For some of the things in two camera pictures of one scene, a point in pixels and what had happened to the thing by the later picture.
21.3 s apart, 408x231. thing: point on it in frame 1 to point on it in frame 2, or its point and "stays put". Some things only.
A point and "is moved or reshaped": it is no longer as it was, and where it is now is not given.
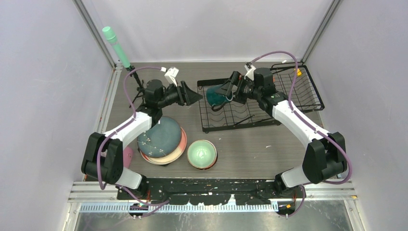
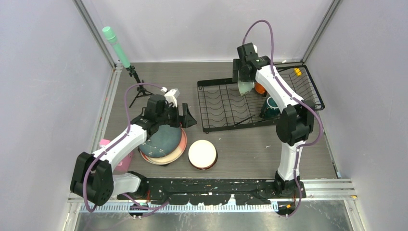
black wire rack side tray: x=306 y=97 stays put
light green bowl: x=202 y=154 is moved or reshaped
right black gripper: x=235 y=79 to x=236 y=66
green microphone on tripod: x=109 y=32 stays put
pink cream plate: x=171 y=158 stays put
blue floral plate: x=162 y=139 stays put
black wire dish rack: x=233 y=116 stays put
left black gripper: x=191 y=97 to x=186 y=121
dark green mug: x=217 y=100 is moved or reshaped
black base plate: x=209 y=191 stays put
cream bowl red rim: x=202 y=154 stays put
